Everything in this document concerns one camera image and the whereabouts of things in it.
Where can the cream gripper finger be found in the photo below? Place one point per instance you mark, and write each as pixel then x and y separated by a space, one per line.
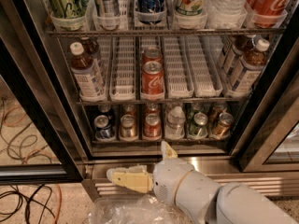
pixel 135 178
pixel 167 151

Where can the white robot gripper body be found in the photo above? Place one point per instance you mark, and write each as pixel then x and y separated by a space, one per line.
pixel 168 178

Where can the red coke can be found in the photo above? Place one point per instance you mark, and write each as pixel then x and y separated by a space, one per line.
pixel 152 78
pixel 152 54

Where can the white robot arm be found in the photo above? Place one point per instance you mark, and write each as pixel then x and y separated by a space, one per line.
pixel 237 203

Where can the water bottle bottom shelf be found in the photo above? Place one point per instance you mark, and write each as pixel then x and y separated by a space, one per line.
pixel 174 125

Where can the red can bottom shelf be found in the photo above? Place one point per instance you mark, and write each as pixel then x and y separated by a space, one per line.
pixel 152 126

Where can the green can bottom shelf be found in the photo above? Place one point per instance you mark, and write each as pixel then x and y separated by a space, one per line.
pixel 197 128

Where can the green can shelf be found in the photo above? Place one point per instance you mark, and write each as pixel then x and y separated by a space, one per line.
pixel 197 128
pixel 67 0

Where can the gold can bottom shelf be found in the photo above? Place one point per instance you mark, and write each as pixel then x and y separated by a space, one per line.
pixel 128 126

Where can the blue can bottom shelf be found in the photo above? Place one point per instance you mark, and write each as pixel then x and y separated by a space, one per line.
pixel 103 127

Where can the bronze can bottom shelf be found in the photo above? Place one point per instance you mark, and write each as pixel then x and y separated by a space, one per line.
pixel 223 125

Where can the white empty shelf tray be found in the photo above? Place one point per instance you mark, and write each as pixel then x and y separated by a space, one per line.
pixel 122 78
pixel 176 68
pixel 205 76

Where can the right fridge glass door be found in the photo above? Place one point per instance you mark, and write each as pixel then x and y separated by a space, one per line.
pixel 272 112

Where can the fridge glass door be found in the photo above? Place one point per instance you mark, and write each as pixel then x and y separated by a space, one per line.
pixel 272 112
pixel 35 69

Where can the left fridge glass door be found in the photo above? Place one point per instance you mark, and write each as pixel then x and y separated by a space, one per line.
pixel 35 69

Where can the large coke can top shelf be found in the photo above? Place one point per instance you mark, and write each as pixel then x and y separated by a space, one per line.
pixel 265 13

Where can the green can top shelf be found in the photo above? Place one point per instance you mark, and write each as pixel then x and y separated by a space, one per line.
pixel 67 0

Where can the clear plastic bin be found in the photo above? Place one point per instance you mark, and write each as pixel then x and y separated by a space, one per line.
pixel 142 209

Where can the front left tea bottle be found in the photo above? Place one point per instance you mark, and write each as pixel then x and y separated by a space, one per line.
pixel 86 72

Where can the tea bottle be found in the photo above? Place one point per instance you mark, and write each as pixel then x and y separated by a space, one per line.
pixel 91 46
pixel 249 67
pixel 233 48
pixel 86 72

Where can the front right tea bottle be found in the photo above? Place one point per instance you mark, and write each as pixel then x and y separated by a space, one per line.
pixel 249 67

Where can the rear left tea bottle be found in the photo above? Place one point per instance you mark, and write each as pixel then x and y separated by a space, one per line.
pixel 91 46

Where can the rear right tea bottle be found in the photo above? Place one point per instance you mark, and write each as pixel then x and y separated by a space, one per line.
pixel 233 48

